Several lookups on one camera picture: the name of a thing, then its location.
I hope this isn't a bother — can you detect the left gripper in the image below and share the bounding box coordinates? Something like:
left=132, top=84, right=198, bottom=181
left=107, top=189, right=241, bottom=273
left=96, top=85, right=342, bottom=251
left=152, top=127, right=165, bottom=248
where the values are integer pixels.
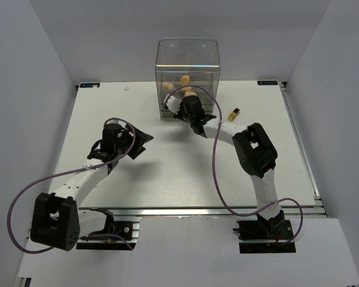
left=115, top=123, right=153, bottom=160

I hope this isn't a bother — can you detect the orange teardrop sponge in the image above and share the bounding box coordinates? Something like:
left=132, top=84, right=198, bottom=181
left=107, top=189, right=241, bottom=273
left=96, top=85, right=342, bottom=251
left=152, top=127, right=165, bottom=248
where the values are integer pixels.
left=180, top=75, right=190, bottom=87

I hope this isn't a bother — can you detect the beige gourd sponge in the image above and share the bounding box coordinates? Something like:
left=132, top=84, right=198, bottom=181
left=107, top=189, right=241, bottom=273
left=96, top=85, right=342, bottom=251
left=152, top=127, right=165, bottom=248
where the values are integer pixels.
left=162, top=81, right=174, bottom=91

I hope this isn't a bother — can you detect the clear acrylic drawer organizer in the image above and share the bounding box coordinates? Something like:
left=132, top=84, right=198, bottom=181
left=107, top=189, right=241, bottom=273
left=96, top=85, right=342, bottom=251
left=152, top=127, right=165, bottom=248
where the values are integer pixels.
left=155, top=37, right=221, bottom=120

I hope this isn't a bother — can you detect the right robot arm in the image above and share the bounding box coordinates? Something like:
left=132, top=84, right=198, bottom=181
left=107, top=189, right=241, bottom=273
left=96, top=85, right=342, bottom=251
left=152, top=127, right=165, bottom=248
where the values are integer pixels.
left=164, top=95, right=284, bottom=239

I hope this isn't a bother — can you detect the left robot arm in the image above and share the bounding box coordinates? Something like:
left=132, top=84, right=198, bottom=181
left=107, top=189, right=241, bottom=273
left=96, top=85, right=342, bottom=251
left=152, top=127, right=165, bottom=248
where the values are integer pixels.
left=30, top=123, right=153, bottom=251

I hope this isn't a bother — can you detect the gold lipstick right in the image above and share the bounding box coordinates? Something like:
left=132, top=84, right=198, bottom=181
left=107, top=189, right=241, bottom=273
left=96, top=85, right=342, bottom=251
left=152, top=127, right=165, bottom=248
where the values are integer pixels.
left=227, top=108, right=240, bottom=121

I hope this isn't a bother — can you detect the blue label right corner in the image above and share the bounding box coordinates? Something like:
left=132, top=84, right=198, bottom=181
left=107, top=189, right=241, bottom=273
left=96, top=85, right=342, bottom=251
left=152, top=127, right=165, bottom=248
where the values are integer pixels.
left=257, top=80, right=278, bottom=86

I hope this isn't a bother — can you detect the blue label corner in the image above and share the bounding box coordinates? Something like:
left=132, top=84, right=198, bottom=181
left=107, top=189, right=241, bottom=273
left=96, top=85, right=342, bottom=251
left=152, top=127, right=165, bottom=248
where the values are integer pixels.
left=79, top=83, right=100, bottom=88
left=257, top=80, right=278, bottom=86

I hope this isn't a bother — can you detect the blue label left corner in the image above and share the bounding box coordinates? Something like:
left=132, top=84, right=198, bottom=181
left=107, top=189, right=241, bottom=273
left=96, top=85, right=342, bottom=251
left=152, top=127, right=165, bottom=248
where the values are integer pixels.
left=79, top=83, right=100, bottom=88

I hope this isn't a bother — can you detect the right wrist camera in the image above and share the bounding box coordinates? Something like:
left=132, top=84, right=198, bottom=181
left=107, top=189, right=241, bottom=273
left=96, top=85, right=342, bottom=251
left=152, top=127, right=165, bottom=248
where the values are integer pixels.
left=163, top=94, right=182, bottom=115

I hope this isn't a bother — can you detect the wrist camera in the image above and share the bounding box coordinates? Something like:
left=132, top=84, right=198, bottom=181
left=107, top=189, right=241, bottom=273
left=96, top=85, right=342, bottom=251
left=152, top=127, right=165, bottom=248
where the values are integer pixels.
left=163, top=94, right=182, bottom=115
left=108, top=119, right=123, bottom=126

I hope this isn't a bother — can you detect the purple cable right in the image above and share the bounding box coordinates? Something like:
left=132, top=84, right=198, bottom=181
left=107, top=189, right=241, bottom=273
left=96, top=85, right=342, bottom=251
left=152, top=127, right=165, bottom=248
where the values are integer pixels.
left=163, top=86, right=303, bottom=248

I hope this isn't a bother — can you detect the purple cable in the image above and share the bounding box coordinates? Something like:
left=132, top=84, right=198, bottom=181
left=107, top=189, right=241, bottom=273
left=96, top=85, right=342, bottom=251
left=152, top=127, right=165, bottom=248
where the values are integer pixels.
left=6, top=118, right=135, bottom=255
left=163, top=86, right=303, bottom=248

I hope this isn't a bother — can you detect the aluminium rail frame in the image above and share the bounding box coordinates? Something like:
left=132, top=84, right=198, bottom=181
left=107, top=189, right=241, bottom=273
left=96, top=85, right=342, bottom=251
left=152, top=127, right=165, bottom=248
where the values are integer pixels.
left=56, top=81, right=325, bottom=218

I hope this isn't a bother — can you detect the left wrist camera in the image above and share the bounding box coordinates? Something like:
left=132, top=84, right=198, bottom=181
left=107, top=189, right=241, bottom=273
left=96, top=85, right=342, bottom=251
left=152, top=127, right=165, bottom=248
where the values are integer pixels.
left=108, top=119, right=123, bottom=126

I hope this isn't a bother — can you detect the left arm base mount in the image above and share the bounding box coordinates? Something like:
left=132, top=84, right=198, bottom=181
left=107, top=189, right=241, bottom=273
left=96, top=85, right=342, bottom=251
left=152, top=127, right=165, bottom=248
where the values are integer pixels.
left=76, top=216, right=140, bottom=251

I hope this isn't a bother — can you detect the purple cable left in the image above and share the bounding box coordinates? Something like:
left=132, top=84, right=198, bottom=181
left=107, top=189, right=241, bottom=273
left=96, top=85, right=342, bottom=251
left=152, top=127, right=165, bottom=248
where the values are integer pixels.
left=6, top=118, right=135, bottom=255

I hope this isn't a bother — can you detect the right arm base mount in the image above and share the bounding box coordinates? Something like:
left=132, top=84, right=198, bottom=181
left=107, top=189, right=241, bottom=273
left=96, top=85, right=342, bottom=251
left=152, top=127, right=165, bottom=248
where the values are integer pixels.
left=233, top=220, right=296, bottom=254

